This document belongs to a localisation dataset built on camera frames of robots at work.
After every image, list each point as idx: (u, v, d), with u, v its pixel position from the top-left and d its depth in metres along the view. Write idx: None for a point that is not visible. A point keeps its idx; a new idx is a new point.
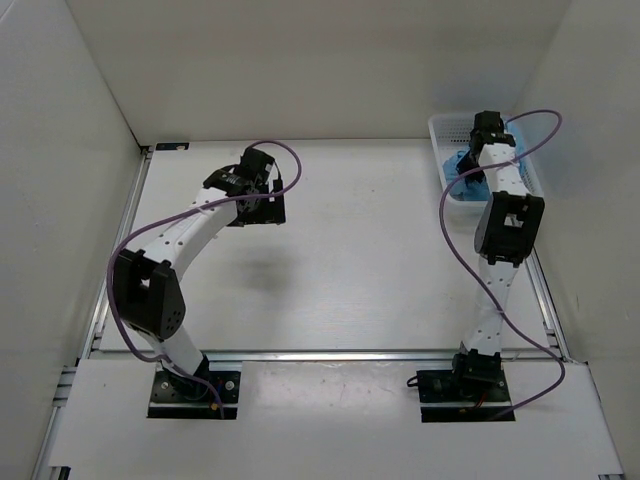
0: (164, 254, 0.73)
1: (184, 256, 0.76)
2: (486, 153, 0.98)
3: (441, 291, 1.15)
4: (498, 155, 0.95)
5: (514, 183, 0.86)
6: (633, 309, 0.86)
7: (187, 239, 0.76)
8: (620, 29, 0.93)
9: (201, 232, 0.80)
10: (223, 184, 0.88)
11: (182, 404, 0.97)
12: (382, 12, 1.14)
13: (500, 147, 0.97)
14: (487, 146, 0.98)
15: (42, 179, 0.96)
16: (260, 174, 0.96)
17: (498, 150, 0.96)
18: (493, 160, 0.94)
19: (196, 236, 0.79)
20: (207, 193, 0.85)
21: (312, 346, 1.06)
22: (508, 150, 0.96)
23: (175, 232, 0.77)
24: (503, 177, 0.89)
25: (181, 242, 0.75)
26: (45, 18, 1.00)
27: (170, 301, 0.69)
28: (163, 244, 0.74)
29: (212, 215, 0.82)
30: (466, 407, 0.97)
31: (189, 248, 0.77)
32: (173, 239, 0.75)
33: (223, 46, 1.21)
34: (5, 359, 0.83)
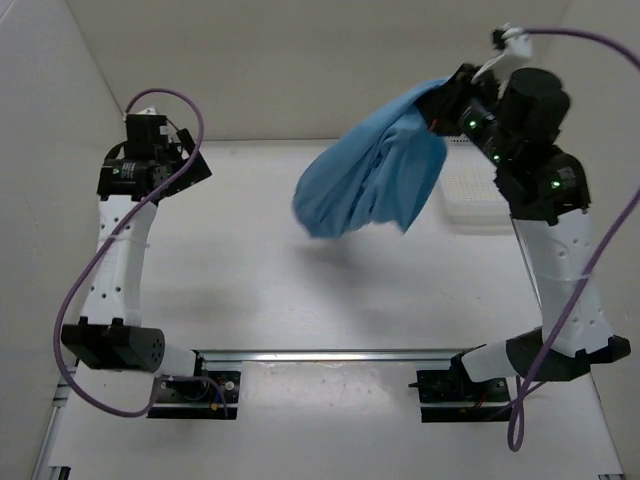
0: (110, 310, 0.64)
1: (130, 294, 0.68)
2: (544, 232, 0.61)
3: (442, 291, 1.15)
4: (568, 258, 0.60)
5: (592, 320, 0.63)
6: (633, 309, 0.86)
7: (122, 278, 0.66)
8: (621, 28, 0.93)
9: (131, 260, 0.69)
10: (122, 184, 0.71)
11: (182, 404, 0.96)
12: (382, 12, 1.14)
13: (569, 230, 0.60)
14: (547, 224, 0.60)
15: (42, 179, 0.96)
16: (156, 140, 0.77)
17: (564, 242, 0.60)
18: (565, 277, 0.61)
19: (129, 268, 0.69)
20: (109, 206, 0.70)
21: (312, 346, 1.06)
22: (581, 234, 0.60)
23: (105, 279, 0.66)
24: (578, 310, 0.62)
25: (118, 287, 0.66)
26: (45, 17, 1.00)
27: (142, 349, 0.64)
28: (101, 299, 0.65)
29: (131, 233, 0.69)
30: (465, 407, 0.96)
31: (130, 283, 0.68)
32: (109, 289, 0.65)
33: (223, 47, 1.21)
34: (6, 359, 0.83)
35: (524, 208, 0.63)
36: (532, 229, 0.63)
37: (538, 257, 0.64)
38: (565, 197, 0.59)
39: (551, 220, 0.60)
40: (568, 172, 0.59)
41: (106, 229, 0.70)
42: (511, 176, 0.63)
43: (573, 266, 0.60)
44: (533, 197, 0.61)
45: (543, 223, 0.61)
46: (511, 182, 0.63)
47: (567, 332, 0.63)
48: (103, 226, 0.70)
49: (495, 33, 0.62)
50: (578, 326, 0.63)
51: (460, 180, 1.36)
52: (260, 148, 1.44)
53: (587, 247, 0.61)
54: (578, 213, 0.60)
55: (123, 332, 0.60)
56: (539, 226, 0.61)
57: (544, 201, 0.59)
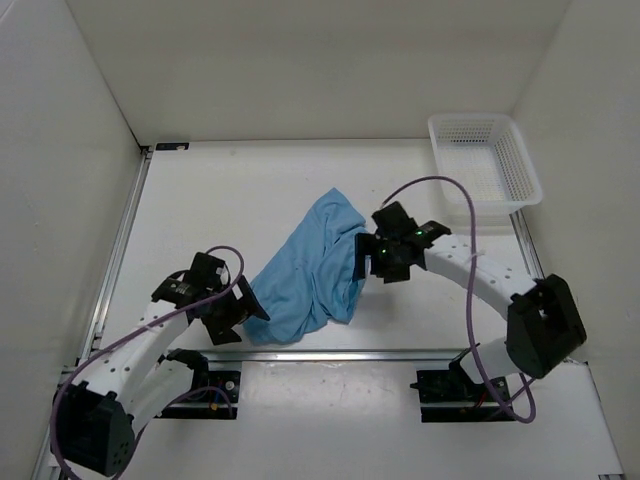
0: (109, 385, 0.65)
1: (133, 381, 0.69)
2: (435, 256, 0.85)
3: (442, 290, 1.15)
4: (456, 254, 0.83)
5: (508, 275, 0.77)
6: (633, 310, 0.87)
7: (135, 363, 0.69)
8: (621, 30, 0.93)
9: (150, 353, 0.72)
10: (171, 296, 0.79)
11: (181, 405, 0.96)
12: (382, 13, 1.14)
13: (447, 241, 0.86)
14: (428, 249, 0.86)
15: (41, 180, 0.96)
16: (213, 278, 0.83)
17: (447, 249, 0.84)
18: (461, 265, 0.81)
19: (145, 359, 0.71)
20: (156, 305, 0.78)
21: (313, 346, 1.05)
22: (457, 241, 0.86)
23: (121, 356, 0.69)
24: (491, 274, 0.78)
25: (127, 367, 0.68)
26: (45, 17, 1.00)
27: (115, 437, 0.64)
28: (108, 372, 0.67)
29: (162, 331, 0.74)
30: (465, 407, 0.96)
31: (139, 371, 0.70)
32: (118, 366, 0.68)
33: (222, 46, 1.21)
34: (6, 359, 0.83)
35: (421, 260, 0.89)
36: (430, 263, 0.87)
37: (450, 275, 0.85)
38: (435, 232, 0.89)
39: (429, 246, 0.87)
40: (429, 227, 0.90)
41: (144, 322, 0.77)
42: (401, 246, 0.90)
43: (461, 257, 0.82)
44: (419, 249, 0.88)
45: (426, 252, 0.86)
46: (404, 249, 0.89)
47: (494, 291, 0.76)
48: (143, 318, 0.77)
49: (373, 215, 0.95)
50: (497, 282, 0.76)
51: (459, 183, 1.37)
52: (259, 147, 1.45)
53: (465, 247, 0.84)
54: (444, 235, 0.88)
55: (111, 409, 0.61)
56: (427, 257, 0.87)
57: (423, 241, 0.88)
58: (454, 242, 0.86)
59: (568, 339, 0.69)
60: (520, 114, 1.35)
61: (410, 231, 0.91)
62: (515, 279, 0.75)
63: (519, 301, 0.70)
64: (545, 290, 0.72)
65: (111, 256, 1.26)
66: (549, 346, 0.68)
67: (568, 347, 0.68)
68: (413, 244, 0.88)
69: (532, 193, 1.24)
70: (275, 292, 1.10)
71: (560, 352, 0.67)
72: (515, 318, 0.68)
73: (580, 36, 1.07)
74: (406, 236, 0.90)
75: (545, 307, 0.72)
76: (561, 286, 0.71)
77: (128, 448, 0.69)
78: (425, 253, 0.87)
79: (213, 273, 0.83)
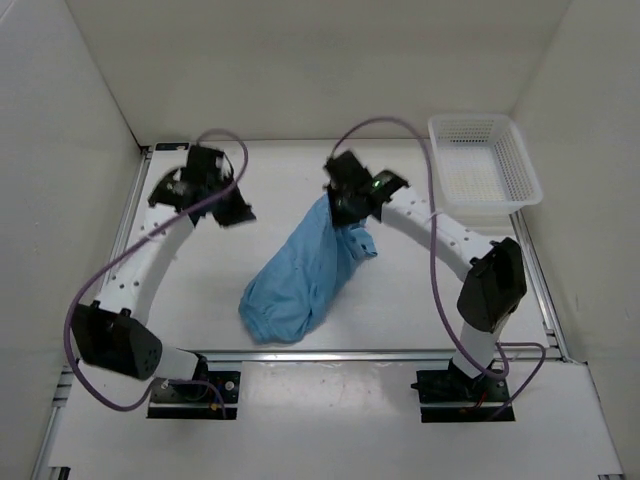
0: (123, 302, 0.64)
1: (144, 294, 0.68)
2: (393, 212, 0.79)
3: (441, 290, 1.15)
4: (416, 212, 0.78)
5: (466, 237, 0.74)
6: (633, 311, 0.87)
7: (144, 276, 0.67)
8: (621, 31, 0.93)
9: (157, 262, 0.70)
10: (169, 198, 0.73)
11: (182, 404, 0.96)
12: (382, 13, 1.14)
13: (404, 196, 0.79)
14: (387, 205, 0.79)
15: (41, 180, 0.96)
16: (212, 170, 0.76)
17: (406, 206, 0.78)
18: (420, 224, 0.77)
19: (154, 269, 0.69)
20: (154, 212, 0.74)
21: (314, 347, 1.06)
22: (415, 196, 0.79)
23: (128, 271, 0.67)
24: (449, 236, 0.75)
25: (137, 281, 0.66)
26: (45, 19, 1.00)
27: (143, 346, 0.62)
28: (118, 288, 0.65)
29: (164, 239, 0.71)
30: (465, 407, 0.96)
31: (149, 283, 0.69)
32: (127, 281, 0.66)
33: (222, 46, 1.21)
34: (5, 360, 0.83)
35: (377, 211, 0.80)
36: (387, 217, 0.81)
37: (409, 231, 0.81)
38: (391, 183, 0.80)
39: (387, 200, 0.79)
40: (384, 177, 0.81)
41: (145, 231, 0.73)
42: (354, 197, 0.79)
43: (421, 215, 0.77)
44: (375, 198, 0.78)
45: (384, 208, 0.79)
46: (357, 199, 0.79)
47: (455, 254, 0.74)
48: (144, 228, 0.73)
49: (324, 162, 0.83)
50: (457, 246, 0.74)
51: (460, 183, 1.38)
52: (258, 147, 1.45)
53: (426, 202, 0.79)
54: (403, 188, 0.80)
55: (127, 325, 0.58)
56: (386, 213, 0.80)
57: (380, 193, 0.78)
58: (414, 197, 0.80)
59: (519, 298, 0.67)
60: (520, 114, 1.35)
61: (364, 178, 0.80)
62: (474, 243, 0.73)
63: (475, 267, 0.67)
64: (499, 252, 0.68)
65: (111, 256, 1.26)
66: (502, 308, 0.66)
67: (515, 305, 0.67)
68: (370, 195, 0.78)
69: (533, 194, 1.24)
70: (276, 293, 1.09)
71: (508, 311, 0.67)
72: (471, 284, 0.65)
73: (580, 36, 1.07)
74: (359, 185, 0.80)
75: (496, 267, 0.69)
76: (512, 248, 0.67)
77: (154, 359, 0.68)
78: (384, 208, 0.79)
79: (210, 167, 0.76)
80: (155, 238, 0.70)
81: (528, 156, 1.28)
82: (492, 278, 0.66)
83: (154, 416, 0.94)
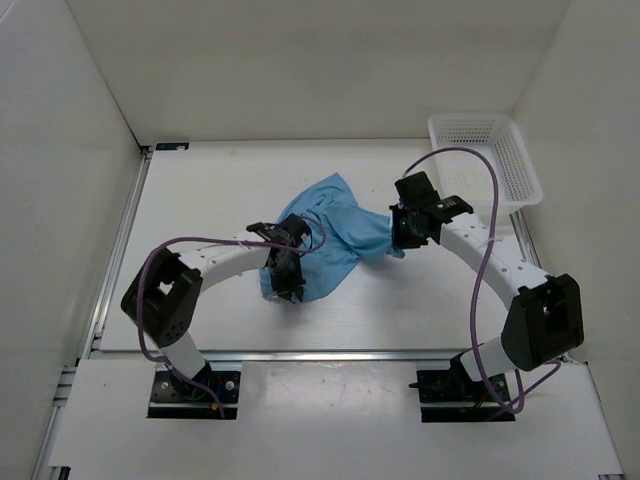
0: (197, 263, 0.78)
1: (212, 274, 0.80)
2: (451, 233, 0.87)
3: (442, 289, 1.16)
4: (472, 236, 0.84)
5: (520, 267, 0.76)
6: (633, 311, 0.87)
7: (221, 261, 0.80)
8: (622, 32, 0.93)
9: (234, 263, 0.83)
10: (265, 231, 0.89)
11: (182, 404, 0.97)
12: (382, 14, 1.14)
13: (466, 221, 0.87)
14: (446, 225, 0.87)
15: (41, 181, 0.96)
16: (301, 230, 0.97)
17: (465, 229, 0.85)
18: (476, 246, 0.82)
19: (227, 264, 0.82)
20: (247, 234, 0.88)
21: (313, 346, 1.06)
22: (476, 224, 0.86)
23: (214, 250, 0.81)
24: (503, 262, 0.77)
25: (214, 260, 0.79)
26: (45, 19, 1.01)
27: (185, 309, 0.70)
28: (199, 255, 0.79)
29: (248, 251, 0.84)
30: (466, 407, 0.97)
31: (219, 270, 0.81)
32: (208, 256, 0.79)
33: (223, 46, 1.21)
34: (6, 360, 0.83)
35: (437, 233, 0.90)
36: (445, 237, 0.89)
37: (464, 253, 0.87)
38: (456, 208, 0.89)
39: (447, 221, 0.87)
40: (451, 201, 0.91)
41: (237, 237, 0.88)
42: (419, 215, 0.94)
43: (478, 240, 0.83)
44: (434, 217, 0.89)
45: (443, 227, 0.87)
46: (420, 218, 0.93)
47: (504, 281, 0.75)
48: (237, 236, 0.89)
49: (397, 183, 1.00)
50: (508, 272, 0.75)
51: (459, 183, 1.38)
52: (258, 147, 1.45)
53: (484, 230, 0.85)
54: (465, 213, 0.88)
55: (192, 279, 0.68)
56: (444, 232, 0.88)
57: (441, 215, 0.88)
58: (473, 223, 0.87)
59: (566, 338, 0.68)
60: (520, 114, 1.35)
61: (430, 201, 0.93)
62: (529, 271, 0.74)
63: (524, 293, 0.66)
64: (554, 288, 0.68)
65: (111, 255, 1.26)
66: (546, 344, 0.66)
67: (560, 344, 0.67)
68: (430, 214, 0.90)
69: (533, 193, 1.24)
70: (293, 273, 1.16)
71: (552, 350, 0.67)
72: (520, 310, 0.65)
73: (579, 37, 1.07)
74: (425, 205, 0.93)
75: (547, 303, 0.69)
76: (573, 288, 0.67)
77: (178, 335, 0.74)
78: (443, 228, 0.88)
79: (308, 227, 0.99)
80: (242, 246, 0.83)
81: (528, 157, 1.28)
82: (540, 310, 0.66)
83: (155, 417, 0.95)
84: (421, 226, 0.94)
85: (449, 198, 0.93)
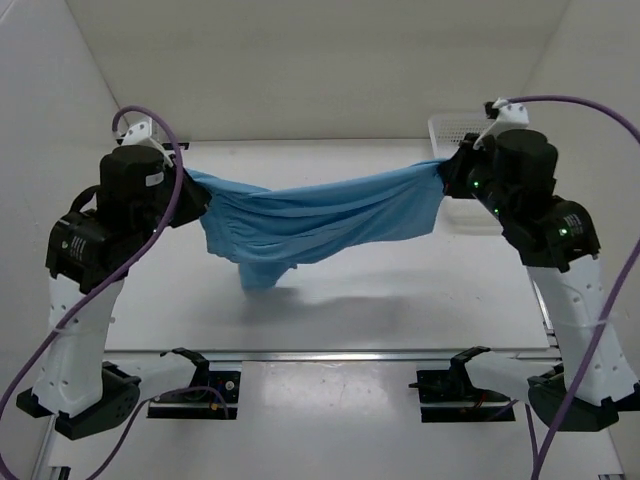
0: (56, 403, 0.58)
1: (85, 377, 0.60)
2: (557, 281, 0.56)
3: (443, 289, 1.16)
4: (584, 303, 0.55)
5: (613, 368, 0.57)
6: (633, 310, 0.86)
7: (71, 373, 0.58)
8: (621, 30, 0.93)
9: (89, 343, 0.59)
10: (72, 264, 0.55)
11: (182, 404, 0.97)
12: (382, 12, 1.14)
13: (587, 274, 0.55)
14: (560, 274, 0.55)
15: (41, 179, 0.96)
16: (136, 197, 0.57)
17: (578, 288, 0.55)
18: (579, 321, 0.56)
19: (82, 358, 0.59)
20: (59, 287, 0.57)
21: (313, 347, 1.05)
22: (596, 281, 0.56)
23: (53, 367, 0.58)
24: (599, 356, 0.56)
25: (65, 381, 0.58)
26: (44, 17, 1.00)
27: (104, 417, 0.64)
28: (48, 386, 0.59)
29: (79, 326, 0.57)
30: (465, 407, 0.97)
31: (84, 368, 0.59)
32: (56, 379, 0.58)
33: (223, 45, 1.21)
34: (5, 360, 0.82)
35: (528, 256, 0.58)
36: (540, 273, 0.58)
37: (552, 302, 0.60)
38: (580, 244, 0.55)
39: (563, 269, 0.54)
40: (575, 220, 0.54)
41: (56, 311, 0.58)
42: (515, 224, 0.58)
43: (584, 313, 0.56)
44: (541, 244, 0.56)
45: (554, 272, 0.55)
46: (514, 226, 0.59)
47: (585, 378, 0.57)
48: (54, 306, 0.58)
49: (487, 104, 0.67)
50: (601, 371, 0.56)
51: None
52: (257, 147, 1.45)
53: (601, 291, 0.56)
54: (590, 258, 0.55)
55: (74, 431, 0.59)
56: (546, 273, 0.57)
57: (558, 256, 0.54)
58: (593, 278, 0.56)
59: None
60: None
61: (539, 207, 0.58)
62: (621, 379, 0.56)
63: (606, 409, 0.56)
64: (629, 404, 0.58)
65: None
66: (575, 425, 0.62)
67: None
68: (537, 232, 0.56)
69: None
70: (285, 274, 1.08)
71: None
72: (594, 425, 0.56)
73: (580, 35, 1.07)
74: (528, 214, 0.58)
75: None
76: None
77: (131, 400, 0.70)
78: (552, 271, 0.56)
79: (136, 188, 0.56)
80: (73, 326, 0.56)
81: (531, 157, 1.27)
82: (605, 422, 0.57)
83: (155, 417, 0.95)
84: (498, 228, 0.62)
85: (570, 208, 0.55)
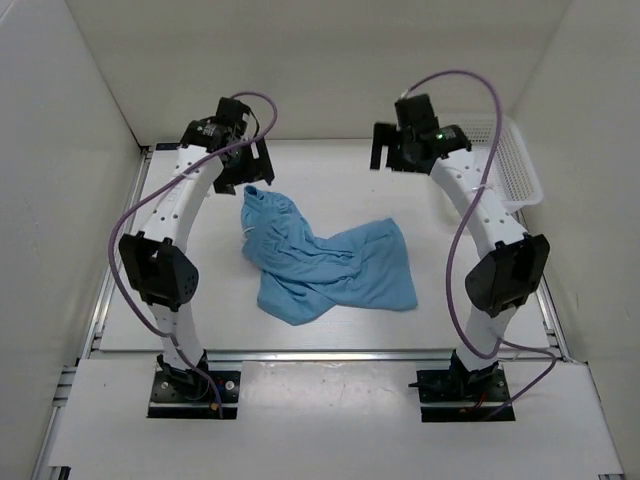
0: (165, 232, 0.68)
1: (183, 226, 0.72)
2: (444, 171, 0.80)
3: (443, 289, 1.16)
4: (465, 177, 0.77)
5: (502, 219, 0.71)
6: (633, 310, 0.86)
7: (182, 210, 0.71)
8: (621, 31, 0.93)
9: (194, 198, 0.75)
10: (201, 140, 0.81)
11: (182, 404, 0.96)
12: (382, 13, 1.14)
13: (463, 158, 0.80)
14: (441, 161, 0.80)
15: (41, 180, 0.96)
16: (238, 122, 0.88)
17: (458, 168, 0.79)
18: (465, 190, 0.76)
19: (190, 205, 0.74)
20: (187, 152, 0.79)
21: (314, 347, 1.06)
22: (471, 163, 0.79)
23: (167, 205, 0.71)
24: (485, 212, 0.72)
25: (176, 214, 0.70)
26: (45, 18, 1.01)
27: (182, 273, 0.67)
28: (158, 220, 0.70)
29: (198, 177, 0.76)
30: (466, 407, 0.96)
31: (186, 216, 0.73)
32: (167, 214, 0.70)
33: (223, 45, 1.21)
34: (5, 360, 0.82)
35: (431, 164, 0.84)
36: (437, 170, 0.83)
37: (452, 194, 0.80)
38: (454, 142, 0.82)
39: (443, 157, 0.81)
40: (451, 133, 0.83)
41: (179, 169, 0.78)
42: (415, 142, 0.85)
43: (468, 182, 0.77)
44: (430, 147, 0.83)
45: (437, 163, 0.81)
46: (417, 145, 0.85)
47: (482, 232, 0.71)
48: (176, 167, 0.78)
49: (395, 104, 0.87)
50: (490, 223, 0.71)
51: None
52: None
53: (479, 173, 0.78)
54: (463, 150, 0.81)
55: (173, 251, 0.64)
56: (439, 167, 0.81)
57: (440, 150, 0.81)
58: (470, 163, 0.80)
59: (524, 290, 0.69)
60: (520, 114, 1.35)
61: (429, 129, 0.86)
62: (510, 226, 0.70)
63: (499, 249, 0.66)
64: (528, 246, 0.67)
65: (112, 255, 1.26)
66: (505, 290, 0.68)
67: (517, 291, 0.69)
68: (425, 140, 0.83)
69: (532, 193, 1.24)
70: (306, 300, 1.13)
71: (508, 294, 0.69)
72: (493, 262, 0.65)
73: (579, 36, 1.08)
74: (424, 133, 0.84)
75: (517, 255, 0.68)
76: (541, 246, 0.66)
77: (193, 285, 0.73)
78: (437, 163, 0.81)
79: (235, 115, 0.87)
80: (190, 177, 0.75)
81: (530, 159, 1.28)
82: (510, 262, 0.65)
83: (154, 417, 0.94)
84: (415, 155, 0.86)
85: (449, 129, 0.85)
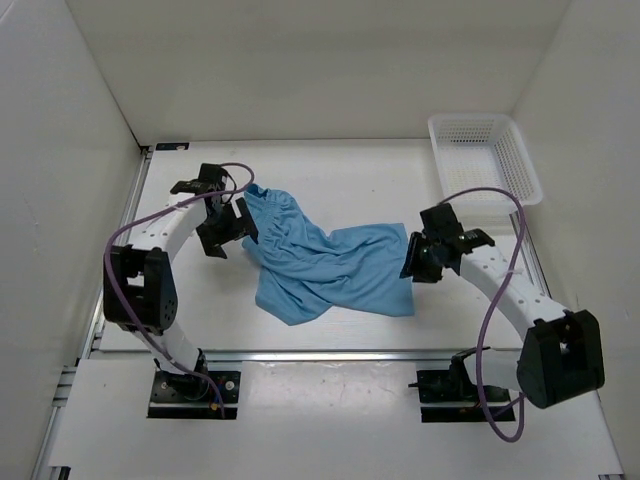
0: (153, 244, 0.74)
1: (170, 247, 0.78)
2: (470, 263, 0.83)
3: (443, 290, 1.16)
4: (492, 266, 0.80)
5: (538, 300, 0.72)
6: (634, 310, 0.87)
7: (170, 230, 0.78)
8: (622, 32, 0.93)
9: (181, 229, 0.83)
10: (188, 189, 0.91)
11: (182, 404, 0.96)
12: (382, 13, 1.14)
13: (487, 251, 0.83)
14: (466, 255, 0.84)
15: (41, 180, 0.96)
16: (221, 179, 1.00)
17: (483, 259, 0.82)
18: (494, 277, 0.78)
19: (177, 231, 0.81)
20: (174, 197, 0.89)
21: (314, 346, 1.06)
22: (497, 255, 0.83)
23: (157, 227, 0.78)
24: (520, 294, 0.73)
25: (165, 233, 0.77)
26: (45, 18, 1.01)
27: (166, 285, 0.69)
28: (149, 236, 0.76)
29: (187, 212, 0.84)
30: (465, 407, 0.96)
31: (174, 239, 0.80)
32: (157, 232, 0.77)
33: (223, 45, 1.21)
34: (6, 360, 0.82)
35: (458, 263, 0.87)
36: (465, 269, 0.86)
37: (482, 285, 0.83)
38: (477, 240, 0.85)
39: (468, 251, 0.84)
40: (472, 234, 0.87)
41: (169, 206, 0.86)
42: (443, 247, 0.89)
43: (496, 270, 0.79)
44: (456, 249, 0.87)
45: (464, 258, 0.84)
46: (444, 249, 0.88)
47: (520, 313, 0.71)
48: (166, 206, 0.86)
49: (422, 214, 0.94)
50: (525, 303, 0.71)
51: (459, 183, 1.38)
52: (257, 147, 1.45)
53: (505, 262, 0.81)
54: (486, 245, 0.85)
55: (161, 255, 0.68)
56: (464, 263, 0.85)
57: (463, 246, 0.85)
58: (494, 254, 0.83)
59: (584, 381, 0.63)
60: (520, 114, 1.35)
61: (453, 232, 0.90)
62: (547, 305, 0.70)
63: (539, 326, 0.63)
64: (573, 324, 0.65)
65: None
66: (562, 382, 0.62)
67: (578, 385, 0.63)
68: (451, 244, 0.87)
69: (532, 193, 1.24)
70: (304, 299, 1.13)
71: (570, 388, 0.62)
72: (533, 342, 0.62)
73: (580, 36, 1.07)
74: (448, 236, 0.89)
75: (567, 340, 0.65)
76: (591, 325, 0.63)
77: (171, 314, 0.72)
78: (464, 259, 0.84)
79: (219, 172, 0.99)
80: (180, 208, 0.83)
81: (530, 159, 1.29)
82: (556, 341, 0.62)
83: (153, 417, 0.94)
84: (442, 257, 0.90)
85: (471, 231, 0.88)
